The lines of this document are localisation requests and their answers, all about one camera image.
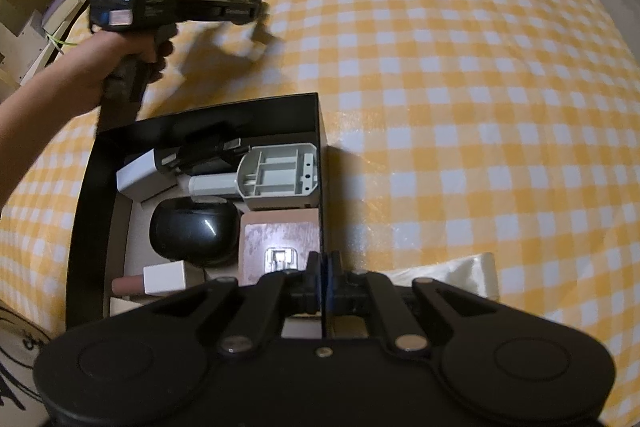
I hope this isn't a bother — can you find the white and pink lipstick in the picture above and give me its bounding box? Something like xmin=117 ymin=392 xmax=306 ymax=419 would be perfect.
xmin=111 ymin=261 xmax=207 ymax=298

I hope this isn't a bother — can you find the person's left forearm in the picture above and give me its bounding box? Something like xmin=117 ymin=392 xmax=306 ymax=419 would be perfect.
xmin=0 ymin=52 xmax=106 ymax=212

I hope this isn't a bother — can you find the black cardboard box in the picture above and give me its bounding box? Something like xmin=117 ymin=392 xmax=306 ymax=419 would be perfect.
xmin=65 ymin=93 xmax=331 ymax=340

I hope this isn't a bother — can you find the black rectangular case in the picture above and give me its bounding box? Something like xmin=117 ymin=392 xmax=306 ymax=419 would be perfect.
xmin=175 ymin=127 xmax=251 ymax=175

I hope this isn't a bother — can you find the white charger plug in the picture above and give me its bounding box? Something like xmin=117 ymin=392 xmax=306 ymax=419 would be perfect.
xmin=116 ymin=148 xmax=180 ymax=202

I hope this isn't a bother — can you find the black oval case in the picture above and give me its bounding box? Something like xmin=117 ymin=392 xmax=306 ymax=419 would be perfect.
xmin=149 ymin=201 xmax=240 ymax=267

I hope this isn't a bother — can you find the green cord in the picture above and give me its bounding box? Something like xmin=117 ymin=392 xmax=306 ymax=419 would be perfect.
xmin=44 ymin=33 xmax=80 ymax=52

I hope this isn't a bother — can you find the cream glossy sheet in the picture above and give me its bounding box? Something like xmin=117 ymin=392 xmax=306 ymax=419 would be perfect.
xmin=387 ymin=252 xmax=501 ymax=303

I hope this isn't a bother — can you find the pink square box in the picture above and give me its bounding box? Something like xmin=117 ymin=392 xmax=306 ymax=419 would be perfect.
xmin=237 ymin=207 xmax=321 ymax=288

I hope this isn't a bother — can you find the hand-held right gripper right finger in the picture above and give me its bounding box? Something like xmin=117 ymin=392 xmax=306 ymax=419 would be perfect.
xmin=324 ymin=250 xmax=516 ymax=355

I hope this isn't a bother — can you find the white cloth with black drawing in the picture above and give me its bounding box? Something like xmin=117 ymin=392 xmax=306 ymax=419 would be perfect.
xmin=0 ymin=304 xmax=56 ymax=427

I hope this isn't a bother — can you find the grey plastic bracket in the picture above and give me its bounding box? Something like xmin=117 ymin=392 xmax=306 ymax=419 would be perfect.
xmin=188 ymin=142 xmax=319 ymax=211

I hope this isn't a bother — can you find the yellow checkered mat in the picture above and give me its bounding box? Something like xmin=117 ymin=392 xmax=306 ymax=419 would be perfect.
xmin=0 ymin=0 xmax=640 ymax=427

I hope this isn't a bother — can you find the purple box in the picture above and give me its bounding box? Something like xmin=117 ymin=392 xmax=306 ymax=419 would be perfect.
xmin=42 ymin=0 xmax=86 ymax=28

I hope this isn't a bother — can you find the person's left hand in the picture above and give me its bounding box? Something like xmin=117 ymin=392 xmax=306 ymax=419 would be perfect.
xmin=70 ymin=31 xmax=175 ymax=108

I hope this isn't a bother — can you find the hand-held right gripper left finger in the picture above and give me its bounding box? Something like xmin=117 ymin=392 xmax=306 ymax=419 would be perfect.
xmin=130 ymin=251 xmax=325 ymax=357

